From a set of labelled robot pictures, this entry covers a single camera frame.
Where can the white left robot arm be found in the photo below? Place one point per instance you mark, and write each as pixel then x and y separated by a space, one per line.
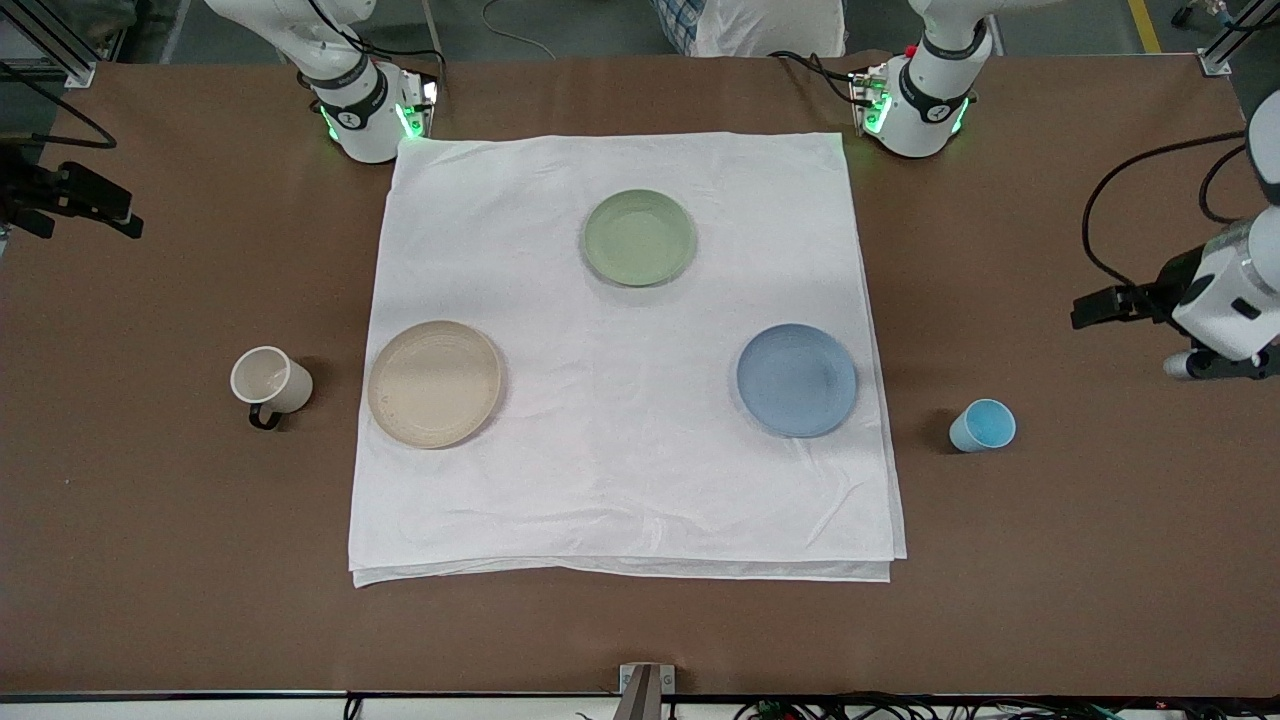
pixel 925 100

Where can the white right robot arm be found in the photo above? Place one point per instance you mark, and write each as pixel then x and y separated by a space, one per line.
pixel 360 110

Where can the light blue cup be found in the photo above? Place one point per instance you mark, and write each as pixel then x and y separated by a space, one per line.
pixel 984 425

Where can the blue round plate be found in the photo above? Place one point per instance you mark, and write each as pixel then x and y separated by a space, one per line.
pixel 797 380

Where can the beige gray round plate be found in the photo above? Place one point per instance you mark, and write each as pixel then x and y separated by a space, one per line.
pixel 435 384

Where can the green round plate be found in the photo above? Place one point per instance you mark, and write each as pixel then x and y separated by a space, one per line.
pixel 639 237

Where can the white checkered fabric bundle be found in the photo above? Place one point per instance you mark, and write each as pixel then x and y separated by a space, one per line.
pixel 760 25

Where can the white table cloth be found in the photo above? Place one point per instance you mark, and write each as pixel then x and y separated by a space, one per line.
pixel 620 450

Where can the aluminium frame profile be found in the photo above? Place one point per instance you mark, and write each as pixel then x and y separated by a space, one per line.
pixel 1235 35
pixel 55 45

